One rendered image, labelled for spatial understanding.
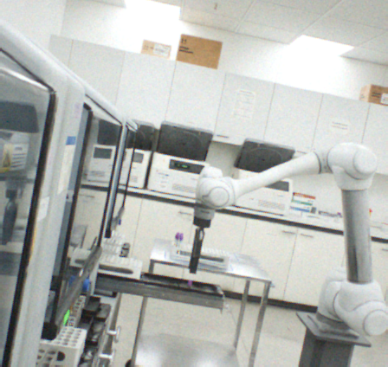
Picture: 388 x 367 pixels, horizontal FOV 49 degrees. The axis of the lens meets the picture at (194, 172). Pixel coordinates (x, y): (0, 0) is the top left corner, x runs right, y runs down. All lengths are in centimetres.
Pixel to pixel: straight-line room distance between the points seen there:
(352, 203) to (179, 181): 251
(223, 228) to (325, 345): 228
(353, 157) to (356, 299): 56
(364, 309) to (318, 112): 306
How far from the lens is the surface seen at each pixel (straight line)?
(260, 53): 487
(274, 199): 420
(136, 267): 175
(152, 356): 240
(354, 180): 172
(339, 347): 209
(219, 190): 154
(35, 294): 75
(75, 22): 490
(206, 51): 447
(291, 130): 450
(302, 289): 448
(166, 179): 404
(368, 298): 183
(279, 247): 429
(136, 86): 435
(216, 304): 179
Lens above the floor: 137
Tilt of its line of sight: 3 degrees down
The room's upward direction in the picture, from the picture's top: 11 degrees clockwise
